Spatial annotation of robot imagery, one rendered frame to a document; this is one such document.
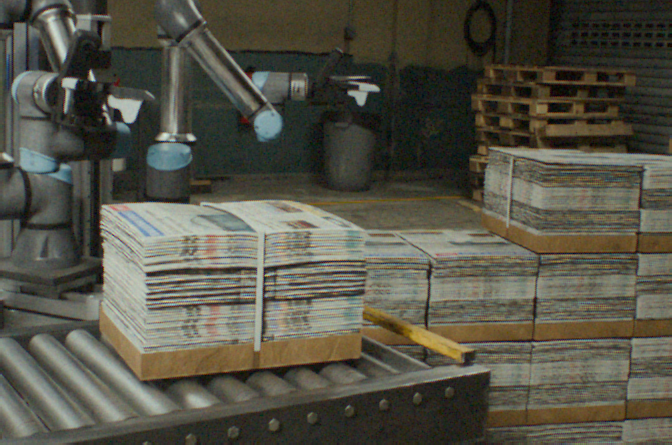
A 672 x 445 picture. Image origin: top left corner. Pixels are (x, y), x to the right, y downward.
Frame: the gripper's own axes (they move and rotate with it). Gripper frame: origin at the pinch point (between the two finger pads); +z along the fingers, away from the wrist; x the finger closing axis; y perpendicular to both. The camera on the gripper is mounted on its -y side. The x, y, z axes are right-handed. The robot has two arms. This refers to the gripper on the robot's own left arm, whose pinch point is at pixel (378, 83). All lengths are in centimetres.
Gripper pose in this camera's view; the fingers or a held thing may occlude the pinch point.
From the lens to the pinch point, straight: 276.5
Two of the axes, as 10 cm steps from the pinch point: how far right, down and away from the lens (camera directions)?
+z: 10.0, 0.4, 0.5
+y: -0.5, 9.6, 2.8
